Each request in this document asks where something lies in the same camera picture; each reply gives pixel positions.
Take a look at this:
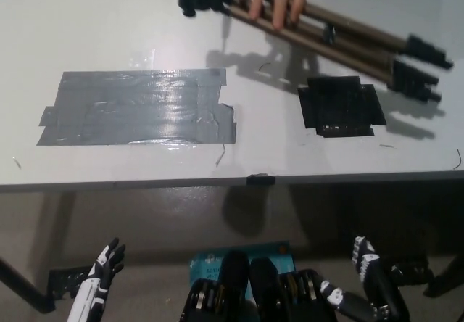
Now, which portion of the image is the grey duct tape patch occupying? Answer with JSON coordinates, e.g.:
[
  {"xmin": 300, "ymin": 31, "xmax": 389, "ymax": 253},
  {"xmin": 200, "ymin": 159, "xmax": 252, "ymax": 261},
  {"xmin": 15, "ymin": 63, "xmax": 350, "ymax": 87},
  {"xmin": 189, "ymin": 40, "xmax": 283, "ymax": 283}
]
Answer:
[{"xmin": 36, "ymin": 67, "xmax": 237, "ymax": 147}]

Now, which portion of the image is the teal printed cardboard box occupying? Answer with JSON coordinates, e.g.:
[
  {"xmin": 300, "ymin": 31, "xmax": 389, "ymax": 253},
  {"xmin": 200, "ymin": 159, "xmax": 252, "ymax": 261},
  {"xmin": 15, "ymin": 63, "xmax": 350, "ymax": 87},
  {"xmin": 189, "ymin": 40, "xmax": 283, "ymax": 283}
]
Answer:
[{"xmin": 188, "ymin": 241, "xmax": 294, "ymax": 301}]

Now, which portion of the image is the small black edge tape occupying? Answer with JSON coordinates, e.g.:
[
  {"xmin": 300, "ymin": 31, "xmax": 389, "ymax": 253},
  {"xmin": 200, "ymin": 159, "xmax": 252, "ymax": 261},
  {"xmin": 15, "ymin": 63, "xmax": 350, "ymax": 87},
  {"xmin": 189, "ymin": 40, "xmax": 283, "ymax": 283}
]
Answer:
[{"xmin": 246, "ymin": 172, "xmax": 277, "ymax": 186}]

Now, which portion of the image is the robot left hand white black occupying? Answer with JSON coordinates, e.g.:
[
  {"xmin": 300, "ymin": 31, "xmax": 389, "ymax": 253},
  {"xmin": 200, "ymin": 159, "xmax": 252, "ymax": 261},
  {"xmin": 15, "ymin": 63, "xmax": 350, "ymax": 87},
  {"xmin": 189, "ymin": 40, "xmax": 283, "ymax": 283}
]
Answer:
[{"xmin": 67, "ymin": 237, "xmax": 127, "ymax": 322}]

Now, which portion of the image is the clear tape patch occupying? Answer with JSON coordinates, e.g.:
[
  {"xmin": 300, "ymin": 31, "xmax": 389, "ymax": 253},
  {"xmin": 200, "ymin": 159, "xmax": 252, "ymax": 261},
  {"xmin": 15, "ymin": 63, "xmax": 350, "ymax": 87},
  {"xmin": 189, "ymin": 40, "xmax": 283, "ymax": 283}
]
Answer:
[{"xmin": 126, "ymin": 49, "xmax": 157, "ymax": 70}]

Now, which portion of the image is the robot right hand white black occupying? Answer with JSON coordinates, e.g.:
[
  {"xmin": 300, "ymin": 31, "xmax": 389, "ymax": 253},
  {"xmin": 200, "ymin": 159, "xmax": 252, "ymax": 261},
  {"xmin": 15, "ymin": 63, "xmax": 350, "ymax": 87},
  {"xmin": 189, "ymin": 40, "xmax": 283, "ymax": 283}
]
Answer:
[{"xmin": 318, "ymin": 236, "xmax": 411, "ymax": 322}]

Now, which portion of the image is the black table leg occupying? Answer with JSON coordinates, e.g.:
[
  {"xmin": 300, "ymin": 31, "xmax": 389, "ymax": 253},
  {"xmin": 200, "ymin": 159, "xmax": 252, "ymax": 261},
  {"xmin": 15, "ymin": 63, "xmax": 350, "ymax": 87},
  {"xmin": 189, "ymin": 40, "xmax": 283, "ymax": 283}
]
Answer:
[
  {"xmin": 423, "ymin": 249, "xmax": 464, "ymax": 298},
  {"xmin": 0, "ymin": 256, "xmax": 56, "ymax": 314}
]

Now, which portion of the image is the black floor tape patch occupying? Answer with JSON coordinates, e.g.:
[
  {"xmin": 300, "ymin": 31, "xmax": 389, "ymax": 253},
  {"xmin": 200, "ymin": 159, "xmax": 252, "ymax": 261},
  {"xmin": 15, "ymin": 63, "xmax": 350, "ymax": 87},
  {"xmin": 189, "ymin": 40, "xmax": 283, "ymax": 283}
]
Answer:
[
  {"xmin": 48, "ymin": 265, "xmax": 92, "ymax": 300},
  {"xmin": 389, "ymin": 256, "xmax": 435, "ymax": 287}
]

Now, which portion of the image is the bronze and black camera tripod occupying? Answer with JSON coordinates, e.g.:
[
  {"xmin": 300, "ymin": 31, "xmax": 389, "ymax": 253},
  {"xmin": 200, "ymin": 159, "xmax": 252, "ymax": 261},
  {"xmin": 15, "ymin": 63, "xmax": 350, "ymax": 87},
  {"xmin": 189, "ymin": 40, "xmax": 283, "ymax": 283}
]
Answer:
[{"xmin": 177, "ymin": 0, "xmax": 455, "ymax": 102}]

